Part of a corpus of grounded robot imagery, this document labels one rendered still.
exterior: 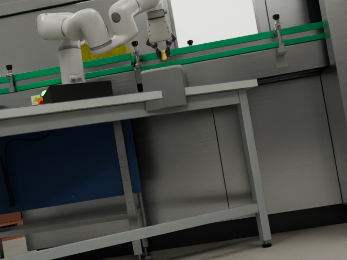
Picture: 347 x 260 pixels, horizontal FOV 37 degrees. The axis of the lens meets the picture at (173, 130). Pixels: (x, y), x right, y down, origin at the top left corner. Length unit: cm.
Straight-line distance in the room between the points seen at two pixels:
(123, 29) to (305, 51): 91
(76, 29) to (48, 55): 87
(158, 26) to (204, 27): 45
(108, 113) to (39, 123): 27
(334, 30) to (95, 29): 102
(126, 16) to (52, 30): 30
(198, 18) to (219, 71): 36
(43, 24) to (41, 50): 76
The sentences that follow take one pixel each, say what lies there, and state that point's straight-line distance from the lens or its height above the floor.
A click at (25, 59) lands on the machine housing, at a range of 284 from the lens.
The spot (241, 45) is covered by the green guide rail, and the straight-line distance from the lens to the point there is 246.
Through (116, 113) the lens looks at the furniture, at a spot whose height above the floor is 68.
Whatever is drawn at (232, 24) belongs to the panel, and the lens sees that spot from 264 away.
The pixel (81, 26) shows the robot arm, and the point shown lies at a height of 99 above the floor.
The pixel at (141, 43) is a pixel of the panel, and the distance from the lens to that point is 266.
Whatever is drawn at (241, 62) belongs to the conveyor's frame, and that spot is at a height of 84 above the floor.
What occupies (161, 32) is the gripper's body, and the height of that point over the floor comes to 100.
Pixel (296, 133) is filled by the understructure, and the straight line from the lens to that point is 263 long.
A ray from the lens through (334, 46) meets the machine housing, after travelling 231.
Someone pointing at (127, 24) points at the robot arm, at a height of 98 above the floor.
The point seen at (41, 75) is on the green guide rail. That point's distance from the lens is 249.
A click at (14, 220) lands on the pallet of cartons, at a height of 14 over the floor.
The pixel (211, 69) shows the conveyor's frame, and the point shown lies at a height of 83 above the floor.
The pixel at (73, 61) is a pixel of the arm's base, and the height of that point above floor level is 91.
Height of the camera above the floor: 50
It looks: 2 degrees up
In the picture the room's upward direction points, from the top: 9 degrees counter-clockwise
